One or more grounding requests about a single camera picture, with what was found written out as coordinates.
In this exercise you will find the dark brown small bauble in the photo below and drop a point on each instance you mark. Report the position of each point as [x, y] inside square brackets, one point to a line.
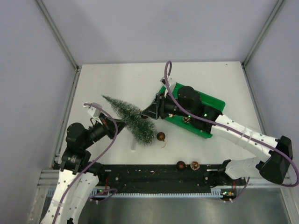
[142, 115]

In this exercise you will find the small green christmas tree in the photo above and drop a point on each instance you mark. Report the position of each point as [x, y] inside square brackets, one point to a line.
[143, 130]

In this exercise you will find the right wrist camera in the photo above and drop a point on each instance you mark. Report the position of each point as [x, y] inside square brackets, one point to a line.
[171, 85]

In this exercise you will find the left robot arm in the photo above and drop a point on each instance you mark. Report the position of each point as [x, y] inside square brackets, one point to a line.
[78, 175]

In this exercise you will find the pine cone pair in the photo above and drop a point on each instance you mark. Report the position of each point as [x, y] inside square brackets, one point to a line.
[194, 165]

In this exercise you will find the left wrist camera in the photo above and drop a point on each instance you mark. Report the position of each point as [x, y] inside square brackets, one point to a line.
[94, 109]

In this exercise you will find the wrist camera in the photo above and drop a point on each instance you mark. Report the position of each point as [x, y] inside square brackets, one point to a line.
[171, 85]
[94, 109]

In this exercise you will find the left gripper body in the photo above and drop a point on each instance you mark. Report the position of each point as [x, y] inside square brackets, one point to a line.
[96, 131]

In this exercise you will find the green plastic tray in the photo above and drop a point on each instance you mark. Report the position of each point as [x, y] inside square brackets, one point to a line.
[211, 109]

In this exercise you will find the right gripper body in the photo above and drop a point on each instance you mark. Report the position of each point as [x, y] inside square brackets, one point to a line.
[167, 107]

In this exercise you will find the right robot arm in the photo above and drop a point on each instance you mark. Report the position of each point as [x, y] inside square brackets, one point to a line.
[272, 156]

